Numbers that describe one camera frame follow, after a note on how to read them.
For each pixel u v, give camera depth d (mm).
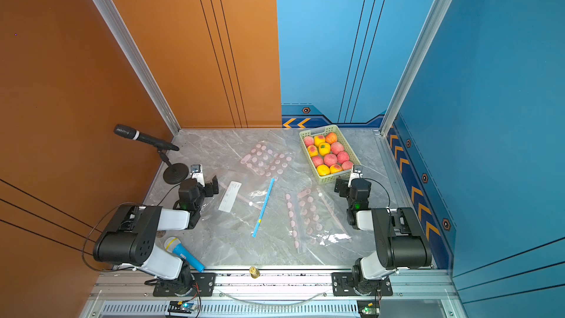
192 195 726
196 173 809
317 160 1005
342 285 725
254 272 715
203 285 743
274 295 726
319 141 1089
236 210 910
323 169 984
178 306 712
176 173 1020
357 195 713
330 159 1020
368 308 710
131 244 448
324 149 1050
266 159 1077
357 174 807
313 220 863
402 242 456
